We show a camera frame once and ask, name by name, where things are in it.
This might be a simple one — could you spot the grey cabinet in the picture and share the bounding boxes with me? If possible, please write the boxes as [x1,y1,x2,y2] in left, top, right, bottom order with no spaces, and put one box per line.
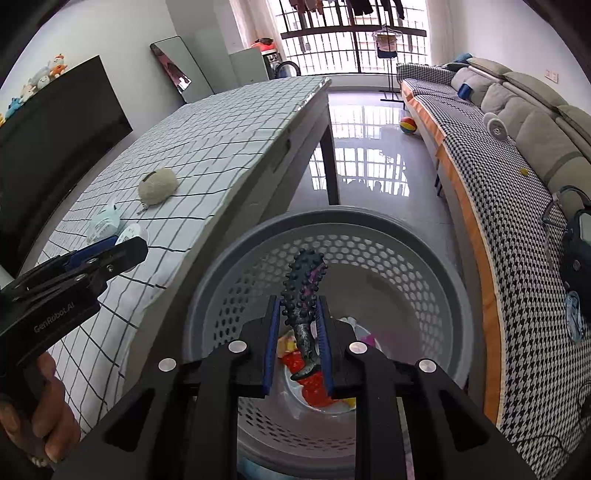
[229,47,270,86]

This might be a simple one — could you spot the white tissue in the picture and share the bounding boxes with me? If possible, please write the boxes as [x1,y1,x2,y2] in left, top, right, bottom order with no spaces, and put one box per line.
[339,317,370,340]

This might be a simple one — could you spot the checkered white tablecloth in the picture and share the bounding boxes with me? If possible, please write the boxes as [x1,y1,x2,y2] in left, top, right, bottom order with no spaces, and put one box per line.
[39,76,331,432]

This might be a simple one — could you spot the person's left hand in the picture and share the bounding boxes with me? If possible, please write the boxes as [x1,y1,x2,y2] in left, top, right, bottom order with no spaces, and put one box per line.
[1,352,81,463]

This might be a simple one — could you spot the dark blue backpack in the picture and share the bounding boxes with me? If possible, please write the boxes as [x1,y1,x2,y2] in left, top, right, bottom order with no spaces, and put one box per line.
[542,185,591,324]

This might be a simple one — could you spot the colourful toy ball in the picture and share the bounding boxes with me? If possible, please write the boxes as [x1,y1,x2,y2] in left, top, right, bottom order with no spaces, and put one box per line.
[400,116,418,135]

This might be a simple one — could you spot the dark spiky hair clip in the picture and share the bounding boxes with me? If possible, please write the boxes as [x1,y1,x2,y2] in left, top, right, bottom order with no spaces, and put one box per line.
[280,249,327,381]

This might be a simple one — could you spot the beige fluffy round pouch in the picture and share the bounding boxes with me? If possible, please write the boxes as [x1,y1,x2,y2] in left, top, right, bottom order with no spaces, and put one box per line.
[137,168,178,206]

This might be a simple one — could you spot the hanging clothes on rack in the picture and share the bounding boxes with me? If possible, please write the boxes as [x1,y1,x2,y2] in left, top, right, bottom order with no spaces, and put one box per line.
[287,0,408,20]

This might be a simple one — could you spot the grey sectional sofa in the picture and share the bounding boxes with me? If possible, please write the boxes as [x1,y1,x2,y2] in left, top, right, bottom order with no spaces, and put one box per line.
[396,52,591,222]

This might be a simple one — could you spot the black clothes stand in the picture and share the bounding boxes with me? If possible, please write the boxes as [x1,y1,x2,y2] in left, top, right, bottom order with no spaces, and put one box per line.
[373,27,403,103]

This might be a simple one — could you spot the black television screen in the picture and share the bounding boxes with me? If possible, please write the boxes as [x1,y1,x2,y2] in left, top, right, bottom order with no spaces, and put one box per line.
[1,56,132,277]

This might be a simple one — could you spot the leaning floor mirror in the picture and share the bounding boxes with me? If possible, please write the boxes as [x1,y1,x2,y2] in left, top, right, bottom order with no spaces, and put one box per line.
[149,36,213,103]

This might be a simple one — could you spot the light blue wipes packet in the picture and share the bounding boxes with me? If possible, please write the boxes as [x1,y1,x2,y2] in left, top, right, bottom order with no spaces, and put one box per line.
[86,202,120,244]

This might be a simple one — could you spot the plush toys on television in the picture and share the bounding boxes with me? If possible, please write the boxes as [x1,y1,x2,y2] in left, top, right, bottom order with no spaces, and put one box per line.
[1,54,68,124]

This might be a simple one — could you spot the houndstooth sofa cover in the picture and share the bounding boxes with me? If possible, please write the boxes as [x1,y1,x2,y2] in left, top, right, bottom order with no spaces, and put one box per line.
[396,63,591,478]

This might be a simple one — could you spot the red plastic bag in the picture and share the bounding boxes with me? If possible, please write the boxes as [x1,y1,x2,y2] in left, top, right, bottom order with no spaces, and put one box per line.
[280,350,335,408]

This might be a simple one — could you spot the blue cylinder pillow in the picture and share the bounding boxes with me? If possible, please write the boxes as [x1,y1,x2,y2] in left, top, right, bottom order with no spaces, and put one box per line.
[458,83,473,100]

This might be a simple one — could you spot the small white desk fan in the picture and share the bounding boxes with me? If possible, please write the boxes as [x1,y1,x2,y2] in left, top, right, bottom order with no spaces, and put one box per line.
[483,112,509,142]

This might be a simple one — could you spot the grey perforated laundry basket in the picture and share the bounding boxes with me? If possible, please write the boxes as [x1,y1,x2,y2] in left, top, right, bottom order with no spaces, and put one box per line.
[183,207,474,478]

